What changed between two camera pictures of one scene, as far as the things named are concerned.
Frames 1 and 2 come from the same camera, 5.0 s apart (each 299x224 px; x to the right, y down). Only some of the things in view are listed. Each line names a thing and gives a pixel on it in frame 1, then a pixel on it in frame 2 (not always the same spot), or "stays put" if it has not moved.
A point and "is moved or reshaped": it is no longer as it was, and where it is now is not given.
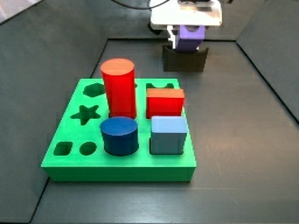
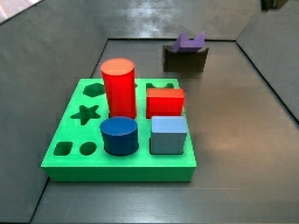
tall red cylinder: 118,73 stays put
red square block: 165,101 stays put
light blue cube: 169,133 stays put
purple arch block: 191,38 is moved or reshaped
